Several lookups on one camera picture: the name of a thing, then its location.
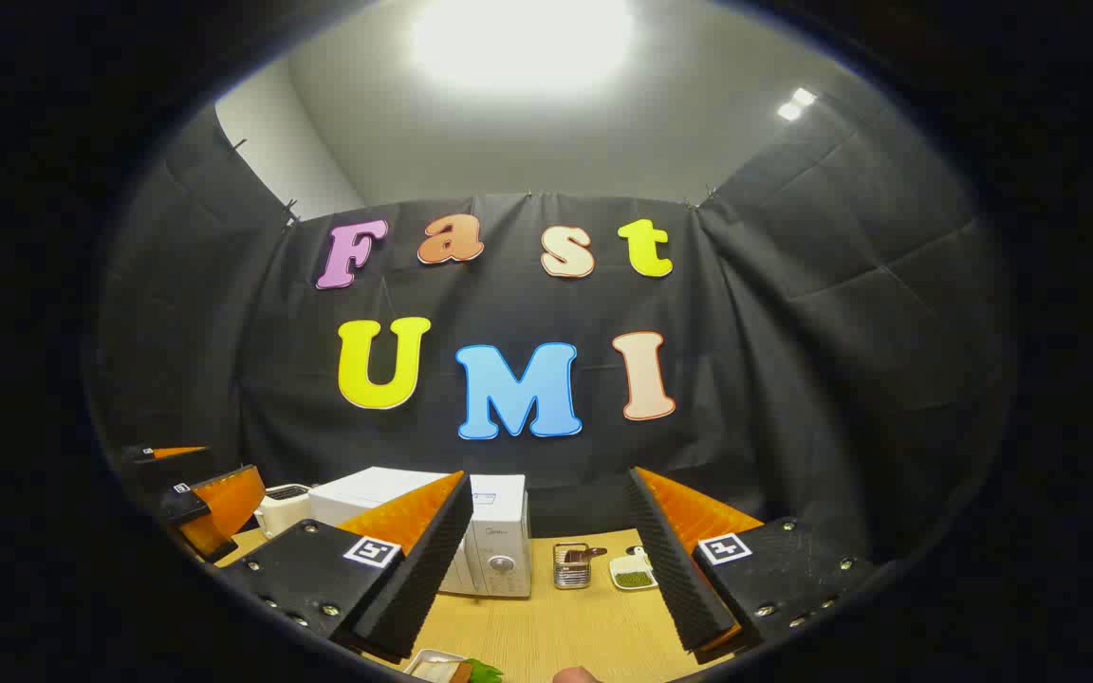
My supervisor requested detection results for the white tray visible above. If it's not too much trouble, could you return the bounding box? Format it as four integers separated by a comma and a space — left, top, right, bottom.
406, 649, 472, 683

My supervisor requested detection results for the black backdrop cloth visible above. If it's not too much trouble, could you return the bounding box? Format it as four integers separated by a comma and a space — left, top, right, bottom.
91, 100, 1017, 570

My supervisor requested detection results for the white microwave oven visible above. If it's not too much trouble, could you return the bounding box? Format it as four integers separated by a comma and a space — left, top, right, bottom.
309, 467, 533, 599

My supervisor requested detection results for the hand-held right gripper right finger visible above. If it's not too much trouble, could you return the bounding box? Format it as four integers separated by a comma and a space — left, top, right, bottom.
627, 467, 880, 655

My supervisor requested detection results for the ceiling light panel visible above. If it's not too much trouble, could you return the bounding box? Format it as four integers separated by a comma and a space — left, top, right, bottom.
409, 0, 638, 96

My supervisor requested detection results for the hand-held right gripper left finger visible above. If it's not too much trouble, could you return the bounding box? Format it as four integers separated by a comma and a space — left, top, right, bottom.
219, 470, 474, 662

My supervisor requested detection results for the brown and green food piece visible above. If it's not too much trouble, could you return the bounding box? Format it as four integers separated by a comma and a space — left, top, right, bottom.
433, 657, 506, 683

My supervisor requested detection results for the white toaster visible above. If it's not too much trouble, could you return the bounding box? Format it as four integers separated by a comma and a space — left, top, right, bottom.
255, 484, 315, 540

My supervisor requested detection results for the metal wire utensil holder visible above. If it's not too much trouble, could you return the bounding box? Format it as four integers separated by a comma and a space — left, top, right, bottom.
553, 543, 595, 591

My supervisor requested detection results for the white divided bean dish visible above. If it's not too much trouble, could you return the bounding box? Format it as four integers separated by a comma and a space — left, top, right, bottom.
609, 546, 659, 591

